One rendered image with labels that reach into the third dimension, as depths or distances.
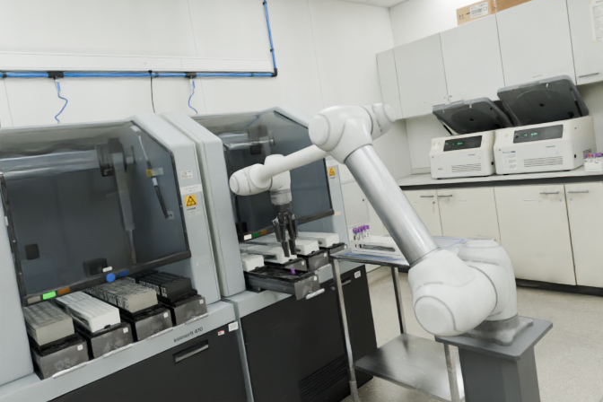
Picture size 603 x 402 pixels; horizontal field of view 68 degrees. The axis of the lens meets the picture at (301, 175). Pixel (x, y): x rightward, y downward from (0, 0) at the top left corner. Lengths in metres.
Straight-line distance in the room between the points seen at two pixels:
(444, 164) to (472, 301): 2.85
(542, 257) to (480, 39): 1.83
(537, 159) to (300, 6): 2.30
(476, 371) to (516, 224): 2.43
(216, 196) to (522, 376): 1.32
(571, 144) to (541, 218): 0.58
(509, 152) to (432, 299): 2.66
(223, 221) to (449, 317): 1.14
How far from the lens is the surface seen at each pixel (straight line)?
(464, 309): 1.24
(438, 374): 2.20
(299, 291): 1.87
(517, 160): 3.77
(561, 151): 3.66
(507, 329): 1.49
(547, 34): 3.98
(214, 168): 2.01
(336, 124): 1.34
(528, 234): 3.84
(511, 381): 1.52
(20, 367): 1.83
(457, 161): 3.98
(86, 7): 3.19
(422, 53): 4.46
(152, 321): 1.83
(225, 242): 2.04
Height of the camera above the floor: 1.32
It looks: 3 degrees down
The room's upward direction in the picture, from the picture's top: 9 degrees counter-clockwise
